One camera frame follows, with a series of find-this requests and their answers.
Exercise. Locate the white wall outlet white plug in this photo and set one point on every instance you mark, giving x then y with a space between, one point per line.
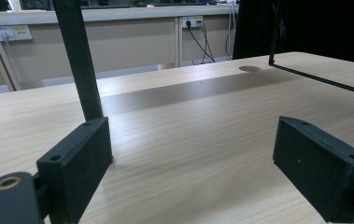
12 32

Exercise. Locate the beige panel desk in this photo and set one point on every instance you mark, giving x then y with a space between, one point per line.
118 46

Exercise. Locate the white wall outlet black plugs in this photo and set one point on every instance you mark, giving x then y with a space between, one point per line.
192 21

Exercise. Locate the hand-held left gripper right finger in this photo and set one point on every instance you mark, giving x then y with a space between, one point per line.
321 168

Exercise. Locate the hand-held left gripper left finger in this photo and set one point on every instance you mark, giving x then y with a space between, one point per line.
78 161

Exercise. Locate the black curtain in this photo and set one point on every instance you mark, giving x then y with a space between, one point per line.
321 28

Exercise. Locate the black two-tier shelf rack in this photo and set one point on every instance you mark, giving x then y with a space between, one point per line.
78 62

